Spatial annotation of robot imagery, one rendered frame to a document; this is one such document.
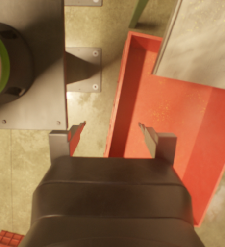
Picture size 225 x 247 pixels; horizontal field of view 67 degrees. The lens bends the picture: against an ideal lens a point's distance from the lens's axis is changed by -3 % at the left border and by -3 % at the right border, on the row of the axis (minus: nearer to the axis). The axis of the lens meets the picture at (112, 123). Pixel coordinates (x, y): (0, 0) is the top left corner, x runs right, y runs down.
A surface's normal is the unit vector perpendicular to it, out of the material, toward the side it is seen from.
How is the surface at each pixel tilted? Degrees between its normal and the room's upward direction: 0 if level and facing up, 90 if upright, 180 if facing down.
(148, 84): 0
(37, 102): 0
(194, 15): 30
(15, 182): 0
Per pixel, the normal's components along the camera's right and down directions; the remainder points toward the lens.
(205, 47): -0.08, 0.72
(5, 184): 0.00, 0.28
